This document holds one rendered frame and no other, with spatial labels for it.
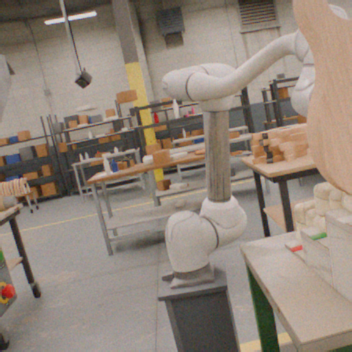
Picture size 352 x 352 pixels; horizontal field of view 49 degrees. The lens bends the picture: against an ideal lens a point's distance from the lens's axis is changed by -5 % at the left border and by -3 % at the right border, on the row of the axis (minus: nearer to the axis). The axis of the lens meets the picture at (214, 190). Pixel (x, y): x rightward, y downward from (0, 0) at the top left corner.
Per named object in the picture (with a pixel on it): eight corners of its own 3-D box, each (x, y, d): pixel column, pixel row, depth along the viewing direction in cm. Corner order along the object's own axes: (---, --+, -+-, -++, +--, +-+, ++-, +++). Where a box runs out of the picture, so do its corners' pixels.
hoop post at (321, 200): (322, 232, 91) (317, 192, 89) (316, 228, 94) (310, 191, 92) (334, 228, 91) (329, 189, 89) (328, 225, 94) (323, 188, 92)
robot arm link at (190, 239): (163, 269, 162) (152, 218, 158) (196, 252, 173) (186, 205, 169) (188, 276, 150) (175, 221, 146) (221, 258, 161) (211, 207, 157)
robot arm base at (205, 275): (166, 273, 171) (163, 262, 170) (215, 265, 171) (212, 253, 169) (160, 291, 154) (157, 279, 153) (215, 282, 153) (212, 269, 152)
